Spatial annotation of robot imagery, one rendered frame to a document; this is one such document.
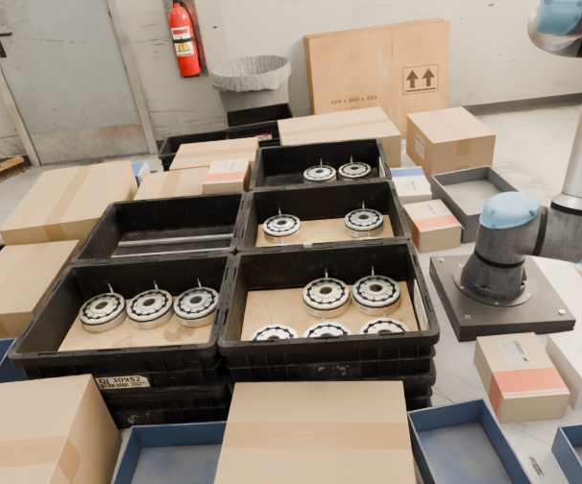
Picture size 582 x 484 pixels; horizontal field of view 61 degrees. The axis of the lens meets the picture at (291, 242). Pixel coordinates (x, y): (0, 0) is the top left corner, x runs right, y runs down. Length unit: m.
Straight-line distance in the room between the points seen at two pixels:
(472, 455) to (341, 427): 0.28
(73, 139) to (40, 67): 0.59
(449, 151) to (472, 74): 2.59
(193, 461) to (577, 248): 0.90
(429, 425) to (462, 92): 3.60
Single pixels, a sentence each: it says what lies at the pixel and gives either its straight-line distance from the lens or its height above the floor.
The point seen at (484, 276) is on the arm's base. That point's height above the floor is 0.80.
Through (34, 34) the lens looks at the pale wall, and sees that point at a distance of 4.38.
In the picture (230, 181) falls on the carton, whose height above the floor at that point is 0.92.
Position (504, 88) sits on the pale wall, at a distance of 4.53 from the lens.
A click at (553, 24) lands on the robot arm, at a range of 0.79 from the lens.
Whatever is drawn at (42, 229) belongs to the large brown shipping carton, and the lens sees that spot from 1.59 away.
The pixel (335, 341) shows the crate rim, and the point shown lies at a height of 0.93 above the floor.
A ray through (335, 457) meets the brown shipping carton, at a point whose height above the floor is 0.86.
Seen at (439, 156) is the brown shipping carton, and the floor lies 0.81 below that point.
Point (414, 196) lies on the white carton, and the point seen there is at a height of 0.79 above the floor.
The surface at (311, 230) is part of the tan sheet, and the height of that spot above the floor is 0.83.
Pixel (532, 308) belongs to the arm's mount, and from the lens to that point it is 1.29.
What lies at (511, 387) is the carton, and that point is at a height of 0.77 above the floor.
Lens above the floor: 1.56
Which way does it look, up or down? 33 degrees down
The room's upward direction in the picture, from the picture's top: 7 degrees counter-clockwise
